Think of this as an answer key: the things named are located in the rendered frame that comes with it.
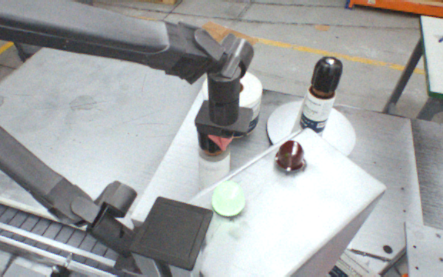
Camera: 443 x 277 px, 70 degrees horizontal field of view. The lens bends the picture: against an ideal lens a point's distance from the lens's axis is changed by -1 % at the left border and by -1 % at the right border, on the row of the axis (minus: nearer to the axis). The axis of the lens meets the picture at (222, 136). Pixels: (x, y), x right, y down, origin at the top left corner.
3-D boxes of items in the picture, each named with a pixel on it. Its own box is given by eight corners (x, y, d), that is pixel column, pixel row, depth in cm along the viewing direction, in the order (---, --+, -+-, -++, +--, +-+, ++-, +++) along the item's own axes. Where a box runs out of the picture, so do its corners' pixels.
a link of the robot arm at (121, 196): (54, 215, 67) (67, 208, 61) (86, 171, 74) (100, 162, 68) (101, 243, 71) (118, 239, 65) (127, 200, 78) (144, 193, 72)
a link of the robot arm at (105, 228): (78, 231, 67) (90, 230, 63) (95, 203, 71) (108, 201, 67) (102, 248, 70) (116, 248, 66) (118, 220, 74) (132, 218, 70)
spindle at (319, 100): (324, 123, 114) (347, 55, 93) (322, 141, 108) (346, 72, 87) (299, 118, 116) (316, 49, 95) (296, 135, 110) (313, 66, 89)
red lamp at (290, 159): (309, 164, 29) (314, 147, 27) (289, 178, 28) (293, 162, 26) (288, 146, 30) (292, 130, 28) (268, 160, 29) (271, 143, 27)
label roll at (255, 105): (194, 126, 115) (191, 95, 104) (220, 94, 127) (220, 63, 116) (244, 145, 109) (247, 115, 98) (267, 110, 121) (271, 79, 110)
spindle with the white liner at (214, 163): (233, 179, 99) (236, 108, 77) (224, 203, 94) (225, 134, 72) (205, 172, 101) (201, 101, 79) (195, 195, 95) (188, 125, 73)
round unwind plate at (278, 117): (355, 112, 120) (356, 110, 119) (353, 176, 100) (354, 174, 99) (275, 96, 126) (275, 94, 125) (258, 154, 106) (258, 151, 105)
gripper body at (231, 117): (204, 105, 65) (202, 77, 60) (253, 115, 63) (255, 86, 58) (193, 128, 61) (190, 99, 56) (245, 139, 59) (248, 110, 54)
